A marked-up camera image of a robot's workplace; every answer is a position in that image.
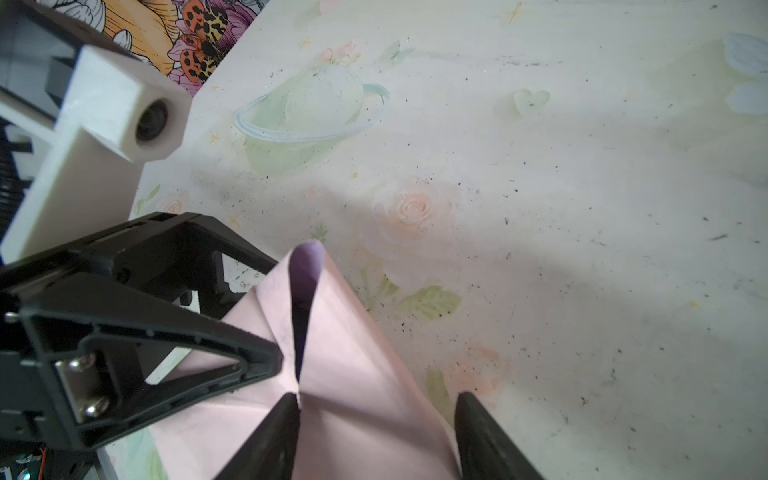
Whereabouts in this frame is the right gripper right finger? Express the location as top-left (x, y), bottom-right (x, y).
top-left (454, 391), bottom-right (543, 480)

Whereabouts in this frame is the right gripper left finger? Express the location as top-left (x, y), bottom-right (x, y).
top-left (215, 393), bottom-right (300, 480)

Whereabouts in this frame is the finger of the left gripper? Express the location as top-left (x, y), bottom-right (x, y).
top-left (64, 213), bottom-right (277, 318)
top-left (27, 273), bottom-right (282, 450)

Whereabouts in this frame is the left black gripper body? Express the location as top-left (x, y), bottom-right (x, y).
top-left (1, 257), bottom-right (78, 479)

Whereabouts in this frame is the purple wrapping paper sheet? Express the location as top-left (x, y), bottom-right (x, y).
top-left (150, 241), bottom-right (460, 479)

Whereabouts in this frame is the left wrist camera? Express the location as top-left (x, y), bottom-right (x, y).
top-left (1, 46), bottom-right (192, 263)

